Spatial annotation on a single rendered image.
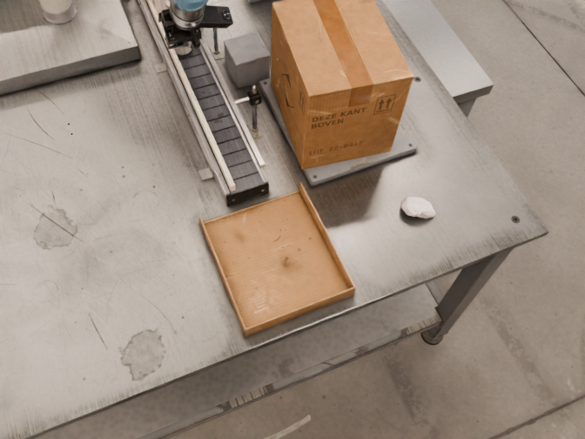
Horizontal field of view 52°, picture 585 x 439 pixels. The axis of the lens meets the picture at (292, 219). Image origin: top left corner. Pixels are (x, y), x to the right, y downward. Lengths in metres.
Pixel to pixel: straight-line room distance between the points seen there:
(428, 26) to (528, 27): 1.53
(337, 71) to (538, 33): 2.17
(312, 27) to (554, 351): 1.52
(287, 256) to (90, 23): 0.89
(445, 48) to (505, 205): 0.55
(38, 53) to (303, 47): 0.76
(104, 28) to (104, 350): 0.92
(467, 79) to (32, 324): 1.29
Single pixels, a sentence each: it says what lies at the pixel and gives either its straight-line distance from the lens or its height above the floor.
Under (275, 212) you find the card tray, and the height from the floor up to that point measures 0.83.
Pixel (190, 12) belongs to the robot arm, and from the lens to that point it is 1.30.
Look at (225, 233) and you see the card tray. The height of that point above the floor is 0.83.
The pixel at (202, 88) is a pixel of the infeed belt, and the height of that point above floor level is 0.88.
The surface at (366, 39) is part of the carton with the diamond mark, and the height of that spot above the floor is 1.12.
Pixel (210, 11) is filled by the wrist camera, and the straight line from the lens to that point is 1.46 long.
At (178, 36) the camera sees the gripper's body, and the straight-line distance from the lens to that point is 1.45.
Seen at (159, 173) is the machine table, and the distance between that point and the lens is 1.52.
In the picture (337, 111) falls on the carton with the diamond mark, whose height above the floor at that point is 1.05.
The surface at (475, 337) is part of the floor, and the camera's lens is 2.32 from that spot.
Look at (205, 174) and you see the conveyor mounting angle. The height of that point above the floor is 0.83.
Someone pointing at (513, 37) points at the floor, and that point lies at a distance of 3.33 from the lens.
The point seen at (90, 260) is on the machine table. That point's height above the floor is 0.83.
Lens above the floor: 2.06
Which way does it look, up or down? 59 degrees down
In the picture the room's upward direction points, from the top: 5 degrees clockwise
